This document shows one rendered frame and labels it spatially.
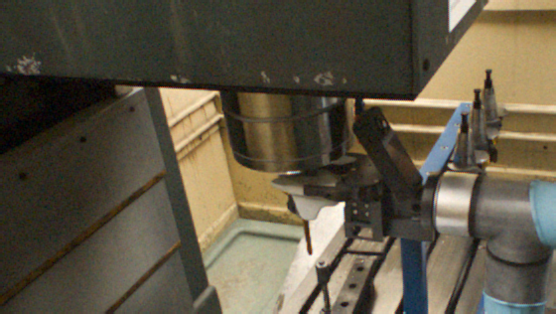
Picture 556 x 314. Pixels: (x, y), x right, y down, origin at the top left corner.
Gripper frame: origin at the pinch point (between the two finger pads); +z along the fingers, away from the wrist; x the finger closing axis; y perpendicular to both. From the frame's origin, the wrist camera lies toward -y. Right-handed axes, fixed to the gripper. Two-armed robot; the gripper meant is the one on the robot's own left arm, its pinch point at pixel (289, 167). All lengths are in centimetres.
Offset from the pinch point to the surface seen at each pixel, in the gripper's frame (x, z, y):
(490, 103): 62, -15, 15
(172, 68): -12.5, 5.3, -17.6
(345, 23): -12.5, -14.5, -22.9
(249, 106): -8.0, -0.4, -11.9
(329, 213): 85, 36, 64
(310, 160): -5.9, -6.2, -4.8
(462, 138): 39.6, -14.1, 12.8
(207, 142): 92, 80, 48
